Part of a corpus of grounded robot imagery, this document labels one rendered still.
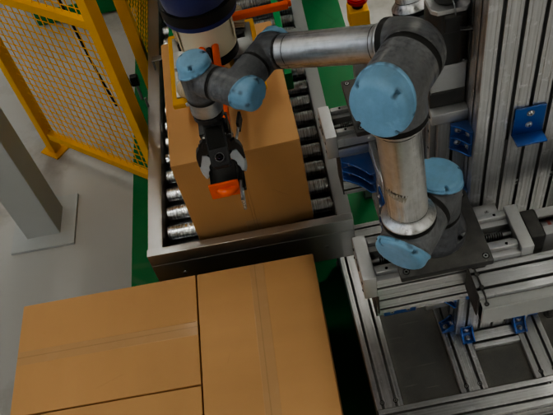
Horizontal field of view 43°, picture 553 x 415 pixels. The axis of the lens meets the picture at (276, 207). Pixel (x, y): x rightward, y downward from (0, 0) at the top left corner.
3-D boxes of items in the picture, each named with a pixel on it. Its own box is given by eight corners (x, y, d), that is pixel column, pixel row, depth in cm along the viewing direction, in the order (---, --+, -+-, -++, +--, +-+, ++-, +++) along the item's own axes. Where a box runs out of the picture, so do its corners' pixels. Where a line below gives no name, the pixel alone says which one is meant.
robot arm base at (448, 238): (455, 202, 178) (457, 176, 170) (474, 250, 168) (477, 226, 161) (396, 214, 178) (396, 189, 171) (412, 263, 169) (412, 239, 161)
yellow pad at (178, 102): (169, 41, 235) (164, 29, 231) (197, 34, 235) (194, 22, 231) (174, 110, 214) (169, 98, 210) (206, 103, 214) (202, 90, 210)
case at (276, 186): (188, 123, 282) (160, 44, 251) (285, 102, 281) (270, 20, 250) (201, 243, 244) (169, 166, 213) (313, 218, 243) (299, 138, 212)
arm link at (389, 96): (452, 233, 159) (441, 36, 119) (425, 284, 152) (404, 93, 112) (402, 218, 165) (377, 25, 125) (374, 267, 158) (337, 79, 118)
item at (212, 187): (210, 174, 181) (205, 162, 177) (238, 169, 181) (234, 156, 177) (212, 199, 176) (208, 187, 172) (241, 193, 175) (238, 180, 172)
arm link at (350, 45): (455, -9, 124) (254, 16, 157) (429, 28, 119) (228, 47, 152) (473, 44, 131) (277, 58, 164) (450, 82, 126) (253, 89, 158)
